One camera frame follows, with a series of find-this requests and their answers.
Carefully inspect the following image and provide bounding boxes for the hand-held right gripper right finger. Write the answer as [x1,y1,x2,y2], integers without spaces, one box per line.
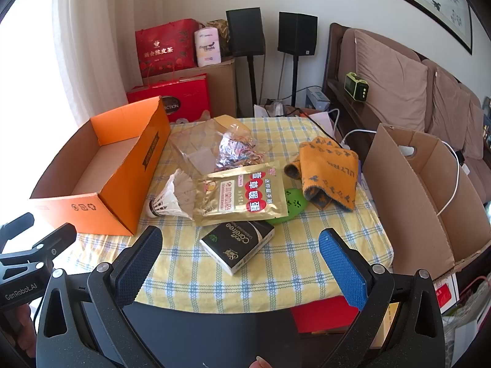
[318,228,446,368]

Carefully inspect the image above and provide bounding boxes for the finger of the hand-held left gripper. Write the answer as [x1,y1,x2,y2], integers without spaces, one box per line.
[0,222,78,277]
[0,212,36,244]

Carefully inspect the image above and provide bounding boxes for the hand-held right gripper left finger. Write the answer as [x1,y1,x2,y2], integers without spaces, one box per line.
[35,225,163,368]

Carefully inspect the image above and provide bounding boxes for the white feather shuttlecock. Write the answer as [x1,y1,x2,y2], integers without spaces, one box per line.
[148,169,200,221]

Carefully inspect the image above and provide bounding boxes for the orange cardboard box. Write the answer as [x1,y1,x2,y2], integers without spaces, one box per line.
[29,96,172,237]

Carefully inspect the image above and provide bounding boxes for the green plastic disc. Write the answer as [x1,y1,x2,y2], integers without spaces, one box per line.
[265,187,308,226]

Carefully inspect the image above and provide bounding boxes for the orange patterned towel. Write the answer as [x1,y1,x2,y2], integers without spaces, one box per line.
[284,137,360,212]

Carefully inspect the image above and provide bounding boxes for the gold foil packet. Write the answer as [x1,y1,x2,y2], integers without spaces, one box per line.
[193,160,289,228]

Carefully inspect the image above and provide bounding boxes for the clear jar with yellow lid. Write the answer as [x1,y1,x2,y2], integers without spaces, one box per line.
[169,115,254,177]

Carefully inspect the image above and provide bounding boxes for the bag of colourful rubber bands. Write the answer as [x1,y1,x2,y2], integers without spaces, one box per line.
[215,130,266,171]

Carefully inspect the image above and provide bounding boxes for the person's left hand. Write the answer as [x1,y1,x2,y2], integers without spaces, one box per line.
[6,305,34,357]

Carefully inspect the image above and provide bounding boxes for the brown cardboard box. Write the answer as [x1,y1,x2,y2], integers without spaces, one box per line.
[362,123,491,277]

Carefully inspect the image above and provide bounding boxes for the white paper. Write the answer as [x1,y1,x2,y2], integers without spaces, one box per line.
[307,111,339,139]

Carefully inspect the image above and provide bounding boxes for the grey box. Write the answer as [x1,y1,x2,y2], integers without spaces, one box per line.
[306,87,331,111]

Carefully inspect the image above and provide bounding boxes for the red gift box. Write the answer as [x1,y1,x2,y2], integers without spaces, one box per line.
[126,74,211,123]

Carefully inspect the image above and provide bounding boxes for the green portable device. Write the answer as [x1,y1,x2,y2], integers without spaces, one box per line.
[344,72,369,101]

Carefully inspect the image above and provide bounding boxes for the brown sofa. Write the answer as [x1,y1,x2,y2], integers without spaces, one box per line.
[322,23,491,204]

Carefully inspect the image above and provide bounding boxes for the black speaker stand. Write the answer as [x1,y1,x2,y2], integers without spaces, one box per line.
[291,54,300,108]
[247,56,258,108]

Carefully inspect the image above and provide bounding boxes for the brown carton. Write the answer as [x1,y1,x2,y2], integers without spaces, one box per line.
[192,57,238,119]

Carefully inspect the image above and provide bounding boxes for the white curtain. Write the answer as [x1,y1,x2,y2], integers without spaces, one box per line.
[52,0,165,123]

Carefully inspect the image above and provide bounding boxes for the red gift bag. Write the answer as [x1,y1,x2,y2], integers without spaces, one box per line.
[135,18,199,78]

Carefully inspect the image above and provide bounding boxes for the white toilet paper pack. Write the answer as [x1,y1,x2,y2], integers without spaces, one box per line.
[194,27,222,67]

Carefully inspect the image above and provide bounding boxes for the black speaker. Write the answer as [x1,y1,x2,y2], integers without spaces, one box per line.
[226,8,266,57]
[278,11,318,56]

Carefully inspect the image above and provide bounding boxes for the dark gold wrapping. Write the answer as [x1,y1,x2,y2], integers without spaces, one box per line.
[207,19,231,56]

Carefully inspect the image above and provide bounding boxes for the white cable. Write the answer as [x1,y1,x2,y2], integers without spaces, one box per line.
[435,140,461,216]
[341,129,378,149]
[328,108,342,139]

